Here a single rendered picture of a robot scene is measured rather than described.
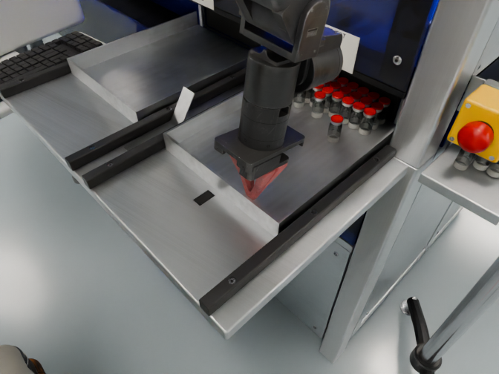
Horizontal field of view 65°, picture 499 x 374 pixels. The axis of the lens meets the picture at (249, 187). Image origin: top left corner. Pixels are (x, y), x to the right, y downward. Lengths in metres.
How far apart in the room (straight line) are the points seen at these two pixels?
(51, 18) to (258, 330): 1.16
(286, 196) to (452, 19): 0.31
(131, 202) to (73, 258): 1.13
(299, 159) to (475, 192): 0.27
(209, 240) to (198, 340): 0.91
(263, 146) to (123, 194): 0.26
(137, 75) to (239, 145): 0.46
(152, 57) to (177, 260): 0.55
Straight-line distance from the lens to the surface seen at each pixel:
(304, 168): 0.64
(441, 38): 0.58
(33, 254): 1.80
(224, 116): 0.74
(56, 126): 0.80
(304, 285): 1.18
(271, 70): 0.41
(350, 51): 0.66
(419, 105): 0.63
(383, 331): 1.51
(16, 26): 1.27
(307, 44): 0.40
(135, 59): 0.95
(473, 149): 0.58
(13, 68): 1.14
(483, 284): 1.00
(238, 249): 0.53
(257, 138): 0.45
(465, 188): 0.69
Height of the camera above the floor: 1.32
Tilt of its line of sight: 47 degrees down
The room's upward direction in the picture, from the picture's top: straight up
